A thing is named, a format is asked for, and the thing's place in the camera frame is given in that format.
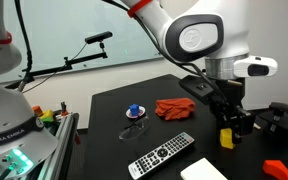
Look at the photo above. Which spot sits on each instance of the orange cloth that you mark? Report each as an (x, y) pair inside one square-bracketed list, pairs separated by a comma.
[(175, 108)]

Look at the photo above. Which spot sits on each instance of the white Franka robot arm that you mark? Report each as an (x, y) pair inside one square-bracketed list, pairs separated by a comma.
[(197, 33)]

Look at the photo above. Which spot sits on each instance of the black stereo camera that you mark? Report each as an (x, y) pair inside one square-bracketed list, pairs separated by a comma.
[(99, 37)]

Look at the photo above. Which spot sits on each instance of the white plate red pattern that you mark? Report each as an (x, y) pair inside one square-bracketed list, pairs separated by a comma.
[(142, 112)]

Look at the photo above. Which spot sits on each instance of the clear safety glasses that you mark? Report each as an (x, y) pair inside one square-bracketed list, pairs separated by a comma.
[(134, 130)]

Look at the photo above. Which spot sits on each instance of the white flat stick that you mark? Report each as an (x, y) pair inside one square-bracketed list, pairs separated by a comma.
[(257, 126)]

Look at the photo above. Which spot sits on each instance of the orange arch block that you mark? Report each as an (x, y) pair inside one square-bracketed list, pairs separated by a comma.
[(277, 168)]

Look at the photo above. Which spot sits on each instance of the white square pad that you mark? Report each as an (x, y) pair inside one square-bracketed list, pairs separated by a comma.
[(202, 170)]

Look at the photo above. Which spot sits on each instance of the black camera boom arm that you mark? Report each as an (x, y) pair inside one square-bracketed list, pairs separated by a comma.
[(67, 65)]

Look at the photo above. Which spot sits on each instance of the silver remote control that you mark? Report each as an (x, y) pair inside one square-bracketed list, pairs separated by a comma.
[(160, 155)]

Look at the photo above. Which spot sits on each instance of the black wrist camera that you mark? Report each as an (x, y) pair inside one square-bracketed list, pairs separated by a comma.
[(197, 88)]

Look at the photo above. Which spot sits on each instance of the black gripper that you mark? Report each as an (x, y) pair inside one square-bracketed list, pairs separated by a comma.
[(237, 116)]

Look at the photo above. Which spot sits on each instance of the blue block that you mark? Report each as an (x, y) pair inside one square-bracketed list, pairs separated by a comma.
[(134, 109)]

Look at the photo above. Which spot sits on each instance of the aluminium frame rail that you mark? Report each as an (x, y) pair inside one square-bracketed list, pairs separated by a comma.
[(62, 140)]

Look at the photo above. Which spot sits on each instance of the glass whiteboard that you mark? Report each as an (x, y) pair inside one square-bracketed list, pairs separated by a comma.
[(67, 26)]

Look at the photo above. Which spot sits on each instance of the black clamp mount knob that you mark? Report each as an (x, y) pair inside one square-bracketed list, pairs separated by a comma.
[(280, 116)]

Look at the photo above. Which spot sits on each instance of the red tag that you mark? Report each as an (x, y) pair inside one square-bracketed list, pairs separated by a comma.
[(77, 138)]

